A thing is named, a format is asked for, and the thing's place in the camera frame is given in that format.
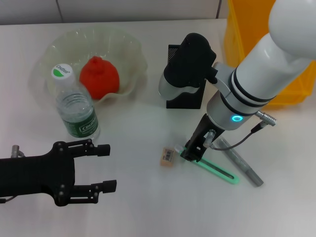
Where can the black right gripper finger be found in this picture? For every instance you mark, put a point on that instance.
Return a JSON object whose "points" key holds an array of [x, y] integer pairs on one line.
{"points": [[193, 151]]}

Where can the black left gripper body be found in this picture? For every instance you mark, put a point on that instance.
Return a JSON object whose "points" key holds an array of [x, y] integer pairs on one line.
{"points": [[37, 175]]}

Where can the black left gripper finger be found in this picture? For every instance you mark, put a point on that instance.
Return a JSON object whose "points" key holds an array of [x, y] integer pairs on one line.
{"points": [[108, 186], [102, 150]]}

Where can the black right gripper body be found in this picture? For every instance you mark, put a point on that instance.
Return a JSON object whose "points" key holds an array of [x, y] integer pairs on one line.
{"points": [[205, 130]]}

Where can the beige eraser with barcode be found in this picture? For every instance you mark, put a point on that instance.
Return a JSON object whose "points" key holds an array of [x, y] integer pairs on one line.
{"points": [[166, 158]]}

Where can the mint green utility knife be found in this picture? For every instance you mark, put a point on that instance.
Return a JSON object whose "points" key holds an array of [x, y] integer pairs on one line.
{"points": [[217, 170]]}

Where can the clear green-label water bottle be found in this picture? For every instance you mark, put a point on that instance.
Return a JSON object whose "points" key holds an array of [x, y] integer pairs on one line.
{"points": [[79, 113]]}

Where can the grey marker pen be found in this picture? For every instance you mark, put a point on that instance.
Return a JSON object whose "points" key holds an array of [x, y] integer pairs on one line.
{"points": [[244, 168]]}

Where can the orange fruit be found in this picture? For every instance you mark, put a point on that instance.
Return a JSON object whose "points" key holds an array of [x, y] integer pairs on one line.
{"points": [[98, 77]]}

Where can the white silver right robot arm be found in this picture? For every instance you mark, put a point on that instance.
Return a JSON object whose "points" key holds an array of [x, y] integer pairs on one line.
{"points": [[261, 74]]}

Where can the black mesh pen holder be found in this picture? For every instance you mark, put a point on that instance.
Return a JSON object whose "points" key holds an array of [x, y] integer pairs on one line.
{"points": [[187, 101]]}

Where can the clear wavy glass fruit plate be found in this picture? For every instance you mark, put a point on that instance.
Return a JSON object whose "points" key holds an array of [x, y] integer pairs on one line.
{"points": [[118, 51]]}

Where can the yellow plastic bin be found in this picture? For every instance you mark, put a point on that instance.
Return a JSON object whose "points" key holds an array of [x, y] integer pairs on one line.
{"points": [[234, 37]]}

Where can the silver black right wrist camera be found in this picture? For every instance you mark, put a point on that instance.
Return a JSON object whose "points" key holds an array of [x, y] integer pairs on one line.
{"points": [[187, 64]]}

